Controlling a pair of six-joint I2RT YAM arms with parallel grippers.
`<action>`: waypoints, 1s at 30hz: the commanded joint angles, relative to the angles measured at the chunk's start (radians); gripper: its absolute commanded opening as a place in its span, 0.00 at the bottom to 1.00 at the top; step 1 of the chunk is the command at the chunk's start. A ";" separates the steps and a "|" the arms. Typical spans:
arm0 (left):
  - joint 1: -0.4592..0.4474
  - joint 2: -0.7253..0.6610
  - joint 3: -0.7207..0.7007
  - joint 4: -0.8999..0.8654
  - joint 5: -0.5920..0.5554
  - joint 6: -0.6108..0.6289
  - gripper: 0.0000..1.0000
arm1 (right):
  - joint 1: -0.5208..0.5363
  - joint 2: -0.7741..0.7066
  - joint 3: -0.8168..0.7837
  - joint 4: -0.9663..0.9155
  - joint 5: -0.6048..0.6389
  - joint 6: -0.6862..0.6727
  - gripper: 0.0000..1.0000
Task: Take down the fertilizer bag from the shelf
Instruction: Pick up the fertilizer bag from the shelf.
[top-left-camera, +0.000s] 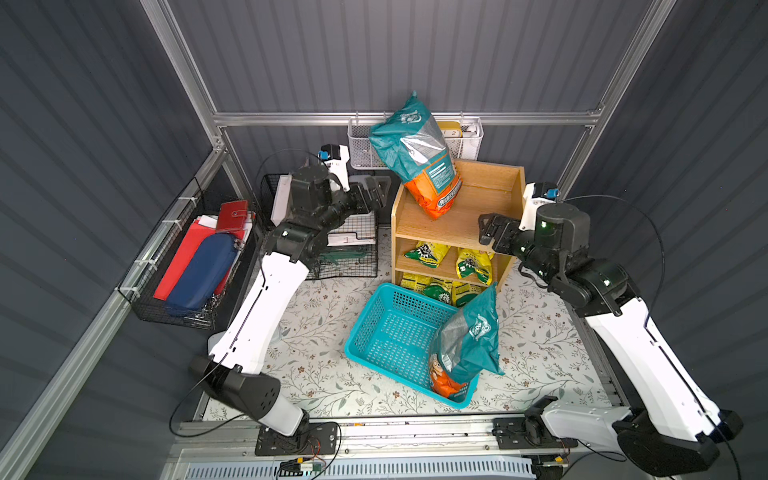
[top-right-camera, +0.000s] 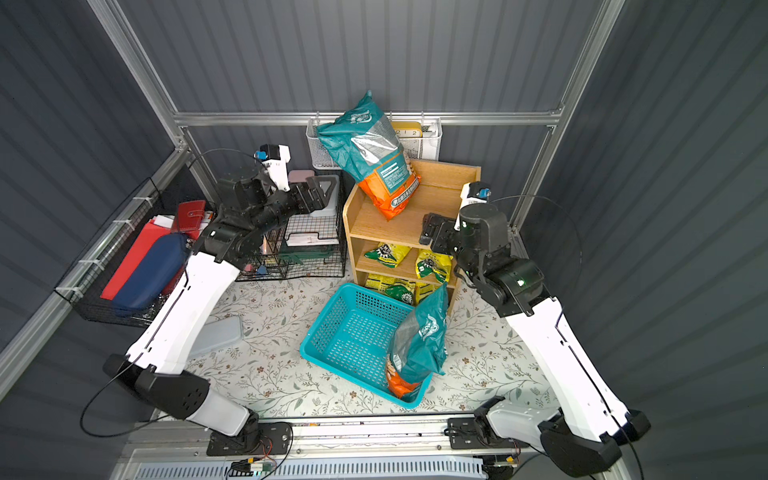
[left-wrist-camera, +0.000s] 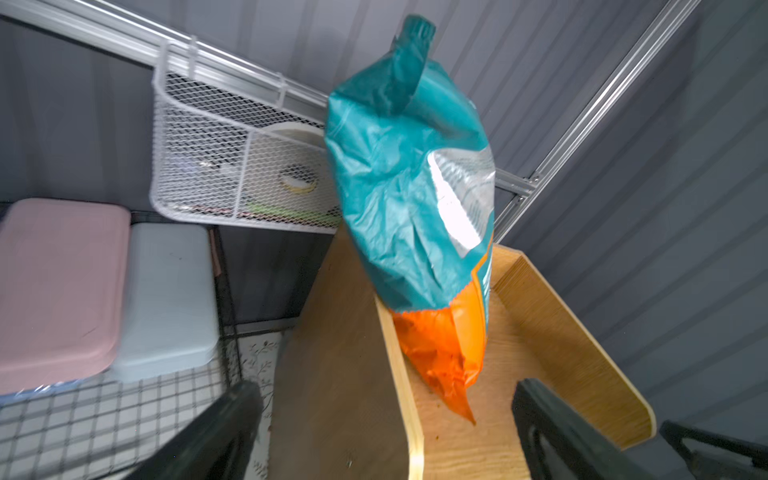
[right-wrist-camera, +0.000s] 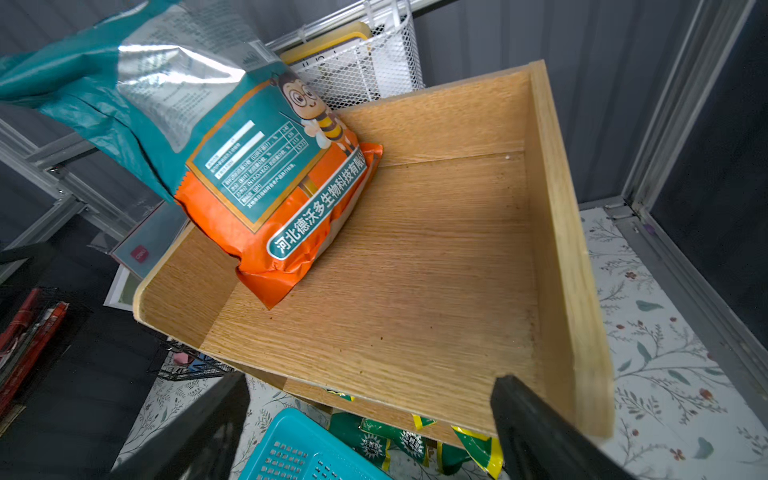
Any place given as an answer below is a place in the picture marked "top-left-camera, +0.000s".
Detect teal fertilizer bag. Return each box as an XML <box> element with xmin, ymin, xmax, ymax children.
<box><xmin>427</xmin><ymin>284</ymin><xmax>504</xmax><ymax>401</ymax></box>
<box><xmin>369</xmin><ymin>92</ymin><xmax>462</xmax><ymax>219</ymax></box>

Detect teal plastic basket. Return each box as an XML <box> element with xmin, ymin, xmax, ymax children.
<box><xmin>344</xmin><ymin>283</ymin><xmax>478</xmax><ymax>409</ymax></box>

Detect small green yellow packet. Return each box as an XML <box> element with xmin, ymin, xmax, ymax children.
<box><xmin>456</xmin><ymin>248</ymin><xmax>493</xmax><ymax>285</ymax></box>

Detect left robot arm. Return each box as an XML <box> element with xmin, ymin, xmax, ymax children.
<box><xmin>191</xmin><ymin>164</ymin><xmax>391</xmax><ymax>437</ymax></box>

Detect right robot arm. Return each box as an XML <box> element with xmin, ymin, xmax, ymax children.
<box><xmin>478</xmin><ymin>187</ymin><xmax>743</xmax><ymax>477</ymax></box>

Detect wooden two-tier shelf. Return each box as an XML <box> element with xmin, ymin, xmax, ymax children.
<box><xmin>391</xmin><ymin>160</ymin><xmax>526</xmax><ymax>285</ymax></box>

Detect green yellow packet lower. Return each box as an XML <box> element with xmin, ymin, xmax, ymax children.
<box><xmin>400</xmin><ymin>273</ymin><xmax>483</xmax><ymax>308</ymax></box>

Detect yellow clock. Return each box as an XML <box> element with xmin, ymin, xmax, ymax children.
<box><xmin>438</xmin><ymin>121</ymin><xmax>463</xmax><ymax>140</ymax></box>

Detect dark red wallet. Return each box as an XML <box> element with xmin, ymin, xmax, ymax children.
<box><xmin>215</xmin><ymin>200</ymin><xmax>249</xmax><ymax>233</ymax></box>

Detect floral table mat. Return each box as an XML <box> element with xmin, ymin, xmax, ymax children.
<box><xmin>263</xmin><ymin>226</ymin><xmax>610</xmax><ymax>418</ymax></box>

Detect blue pencil case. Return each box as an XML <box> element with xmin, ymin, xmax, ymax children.
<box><xmin>165</xmin><ymin>233</ymin><xmax>238</xmax><ymax>317</ymax></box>

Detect red folder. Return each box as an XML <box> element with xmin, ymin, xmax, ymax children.
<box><xmin>153</xmin><ymin>222</ymin><xmax>214</xmax><ymax>301</ymax></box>

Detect black wire desk organizer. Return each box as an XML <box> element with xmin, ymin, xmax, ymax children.
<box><xmin>261</xmin><ymin>174</ymin><xmax>378</xmax><ymax>281</ymax></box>

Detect white mesh wall basket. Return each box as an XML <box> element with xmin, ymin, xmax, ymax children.
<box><xmin>347</xmin><ymin>115</ymin><xmax>484</xmax><ymax>170</ymax></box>

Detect black wire wall basket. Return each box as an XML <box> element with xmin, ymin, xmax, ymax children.
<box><xmin>117</xmin><ymin>181</ymin><xmax>255</xmax><ymax>331</ymax></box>

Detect aluminium frame rails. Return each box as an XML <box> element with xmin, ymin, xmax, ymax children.
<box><xmin>1</xmin><ymin>1</ymin><xmax>674</xmax><ymax>479</ymax></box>

